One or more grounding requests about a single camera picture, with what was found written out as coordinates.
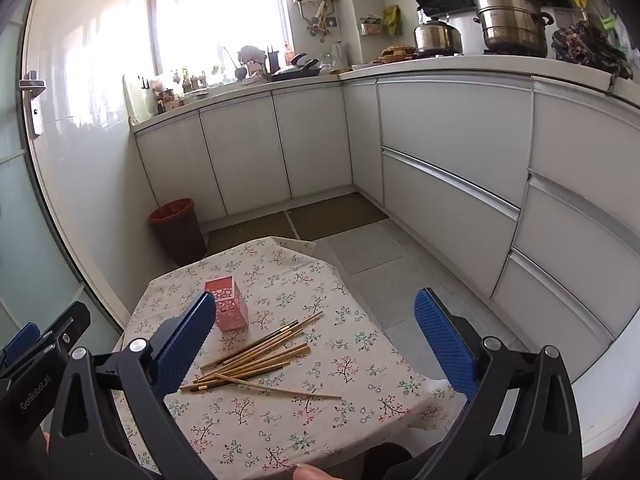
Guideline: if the white kitchen countertop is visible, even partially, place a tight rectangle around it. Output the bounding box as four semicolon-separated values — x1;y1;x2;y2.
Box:
130;52;640;126

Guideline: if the brown trash bin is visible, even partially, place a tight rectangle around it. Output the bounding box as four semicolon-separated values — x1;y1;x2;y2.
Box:
147;198;208;267

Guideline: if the row of small plants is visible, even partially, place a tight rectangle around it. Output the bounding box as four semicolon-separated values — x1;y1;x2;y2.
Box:
172;65;212;94

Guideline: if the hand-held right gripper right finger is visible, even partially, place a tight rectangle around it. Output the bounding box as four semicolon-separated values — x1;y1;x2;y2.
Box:
410;287;583;480

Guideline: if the plaid cloth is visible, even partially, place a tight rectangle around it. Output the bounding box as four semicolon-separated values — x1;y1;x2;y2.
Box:
551;21;634;81

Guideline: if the black frying pan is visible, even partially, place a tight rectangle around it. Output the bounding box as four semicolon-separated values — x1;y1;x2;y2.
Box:
270;54;321;82

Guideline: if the silver door handle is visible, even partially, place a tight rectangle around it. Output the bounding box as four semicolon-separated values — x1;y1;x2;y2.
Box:
19;71;46;137

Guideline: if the grey bundle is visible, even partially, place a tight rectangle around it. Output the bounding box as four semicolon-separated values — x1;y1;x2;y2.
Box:
237;45;268;80

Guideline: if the white cabinet with doors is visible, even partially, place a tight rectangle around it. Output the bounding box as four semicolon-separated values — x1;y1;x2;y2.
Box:
134;79;357;222

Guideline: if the person's leg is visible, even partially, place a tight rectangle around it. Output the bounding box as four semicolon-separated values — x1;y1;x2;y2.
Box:
362;442;436;480

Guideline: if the yellow packet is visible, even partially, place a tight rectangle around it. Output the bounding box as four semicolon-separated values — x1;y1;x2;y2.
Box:
382;5;404;37

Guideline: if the kitchen window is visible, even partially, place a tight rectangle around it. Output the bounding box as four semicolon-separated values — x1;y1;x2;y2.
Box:
150;0;296;77

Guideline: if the stainless steel kettle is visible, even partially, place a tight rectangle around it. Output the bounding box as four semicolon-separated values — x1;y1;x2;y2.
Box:
414;15;463;56

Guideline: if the bunch of bamboo chopsticks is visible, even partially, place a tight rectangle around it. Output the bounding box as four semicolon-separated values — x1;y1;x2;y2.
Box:
180;311;342;401

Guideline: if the floral tablecloth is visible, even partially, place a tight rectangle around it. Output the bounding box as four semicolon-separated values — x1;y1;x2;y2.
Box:
112;236;458;476

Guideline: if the frosted glass door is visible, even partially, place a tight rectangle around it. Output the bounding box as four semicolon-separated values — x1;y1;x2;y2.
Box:
0;25;88;346

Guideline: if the woven tray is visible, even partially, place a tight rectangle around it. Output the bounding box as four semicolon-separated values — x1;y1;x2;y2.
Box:
381;45;418;62

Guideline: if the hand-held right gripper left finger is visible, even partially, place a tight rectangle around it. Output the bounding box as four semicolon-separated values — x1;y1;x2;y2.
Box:
47;290;221;480

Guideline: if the white cabinet with drawers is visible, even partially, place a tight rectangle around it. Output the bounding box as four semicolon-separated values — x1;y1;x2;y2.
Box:
342;70;640;386

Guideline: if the black chopstick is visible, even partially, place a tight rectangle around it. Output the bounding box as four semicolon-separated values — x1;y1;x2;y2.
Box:
252;319;301;348

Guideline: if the person's right hand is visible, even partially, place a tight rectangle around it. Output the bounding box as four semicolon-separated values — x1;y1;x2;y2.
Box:
291;462;328;480

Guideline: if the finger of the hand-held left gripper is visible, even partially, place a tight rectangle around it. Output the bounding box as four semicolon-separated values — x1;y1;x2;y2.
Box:
0;322;42;368
31;302;92;361

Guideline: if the brown floor mat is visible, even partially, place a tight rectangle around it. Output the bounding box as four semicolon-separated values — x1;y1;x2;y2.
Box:
286;192;389;242
205;210;297;256

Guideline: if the pale cutting board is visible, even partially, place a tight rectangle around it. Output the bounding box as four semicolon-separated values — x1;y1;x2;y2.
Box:
123;74;152;124

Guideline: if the pink perforated chopstick holder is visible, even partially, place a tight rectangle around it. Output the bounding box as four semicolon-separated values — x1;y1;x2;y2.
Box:
204;276;249;332

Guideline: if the stainless steel steamer pot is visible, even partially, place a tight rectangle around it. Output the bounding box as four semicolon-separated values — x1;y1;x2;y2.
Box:
472;0;556;58

